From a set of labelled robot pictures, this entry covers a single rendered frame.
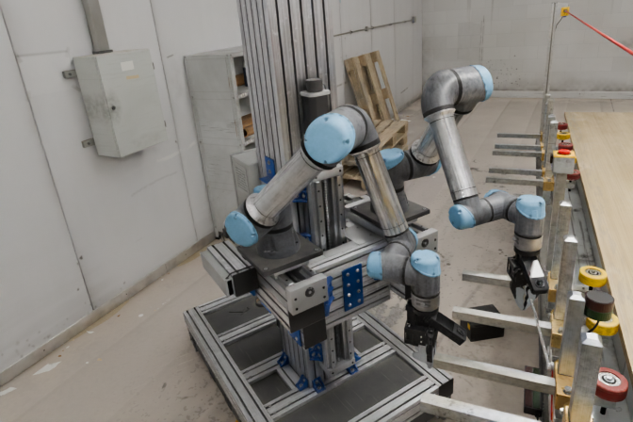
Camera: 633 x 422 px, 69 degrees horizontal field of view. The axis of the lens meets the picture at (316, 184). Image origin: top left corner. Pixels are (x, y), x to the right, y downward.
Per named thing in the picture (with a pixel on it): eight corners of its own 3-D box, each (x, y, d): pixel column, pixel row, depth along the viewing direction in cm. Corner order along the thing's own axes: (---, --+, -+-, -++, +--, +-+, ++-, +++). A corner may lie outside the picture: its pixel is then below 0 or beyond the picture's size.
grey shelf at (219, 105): (215, 238, 399) (182, 56, 344) (271, 200, 472) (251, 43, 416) (257, 247, 378) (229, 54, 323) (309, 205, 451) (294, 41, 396)
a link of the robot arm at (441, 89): (420, 67, 134) (470, 229, 128) (451, 62, 137) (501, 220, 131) (402, 83, 145) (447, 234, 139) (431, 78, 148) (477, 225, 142)
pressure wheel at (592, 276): (592, 309, 151) (596, 280, 147) (570, 297, 158) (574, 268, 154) (608, 301, 154) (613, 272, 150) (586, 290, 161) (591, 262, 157)
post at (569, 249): (547, 371, 147) (564, 238, 130) (547, 364, 150) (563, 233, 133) (559, 374, 145) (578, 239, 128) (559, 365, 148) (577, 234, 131)
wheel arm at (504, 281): (462, 283, 171) (462, 272, 170) (462, 278, 174) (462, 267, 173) (596, 303, 154) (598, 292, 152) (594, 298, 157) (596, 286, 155)
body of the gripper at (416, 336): (410, 328, 133) (410, 293, 129) (440, 334, 130) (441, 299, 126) (403, 346, 127) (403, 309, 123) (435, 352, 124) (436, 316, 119)
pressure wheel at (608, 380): (585, 421, 113) (592, 384, 109) (582, 397, 119) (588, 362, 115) (624, 430, 109) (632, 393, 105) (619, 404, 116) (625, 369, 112)
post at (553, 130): (542, 206, 251) (550, 121, 234) (542, 204, 254) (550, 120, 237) (548, 207, 250) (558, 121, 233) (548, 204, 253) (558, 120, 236)
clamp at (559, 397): (554, 409, 114) (556, 393, 112) (552, 370, 125) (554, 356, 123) (579, 415, 112) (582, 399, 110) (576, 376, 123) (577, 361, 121)
